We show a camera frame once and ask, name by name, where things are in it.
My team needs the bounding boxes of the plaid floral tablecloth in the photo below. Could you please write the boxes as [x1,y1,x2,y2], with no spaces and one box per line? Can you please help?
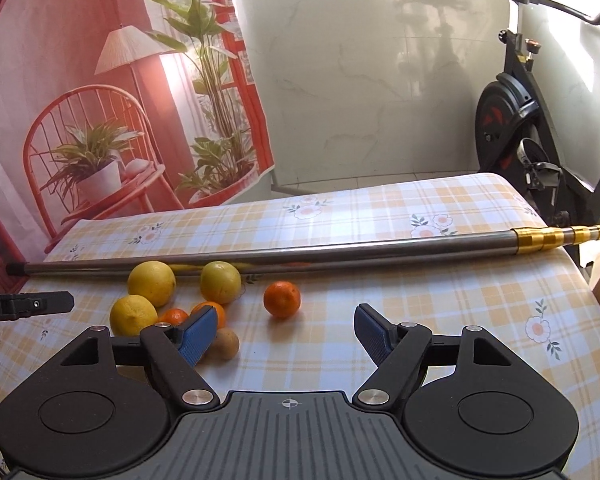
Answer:
[0,172,600,461]

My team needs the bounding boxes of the metal telescopic pole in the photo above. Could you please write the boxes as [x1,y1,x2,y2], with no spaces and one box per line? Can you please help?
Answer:
[6,224,600,277]

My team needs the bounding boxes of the large yellow lemon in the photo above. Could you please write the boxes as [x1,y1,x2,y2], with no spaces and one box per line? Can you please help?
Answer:
[127,261,176,309]

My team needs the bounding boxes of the black exercise bike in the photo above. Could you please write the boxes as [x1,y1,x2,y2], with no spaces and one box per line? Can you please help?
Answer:
[461,0,600,271]

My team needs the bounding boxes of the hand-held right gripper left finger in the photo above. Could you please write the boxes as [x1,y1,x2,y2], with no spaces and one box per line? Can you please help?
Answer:
[45,304,222,409]

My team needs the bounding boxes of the orange mandarin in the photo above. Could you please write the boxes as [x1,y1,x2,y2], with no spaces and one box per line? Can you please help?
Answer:
[157,308,190,327]
[190,301,227,331]
[263,281,301,319]

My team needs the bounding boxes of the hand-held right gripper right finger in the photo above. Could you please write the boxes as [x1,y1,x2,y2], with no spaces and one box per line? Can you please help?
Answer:
[354,303,526,409]

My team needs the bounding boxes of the brown kiwi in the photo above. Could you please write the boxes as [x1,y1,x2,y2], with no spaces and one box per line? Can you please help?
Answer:
[202,328,240,361]

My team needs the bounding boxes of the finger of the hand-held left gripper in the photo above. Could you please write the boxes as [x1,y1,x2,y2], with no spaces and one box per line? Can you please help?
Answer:
[0,290,75,322]

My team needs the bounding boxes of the printed backdrop cloth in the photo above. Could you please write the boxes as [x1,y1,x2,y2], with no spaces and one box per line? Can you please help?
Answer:
[0,0,277,311]

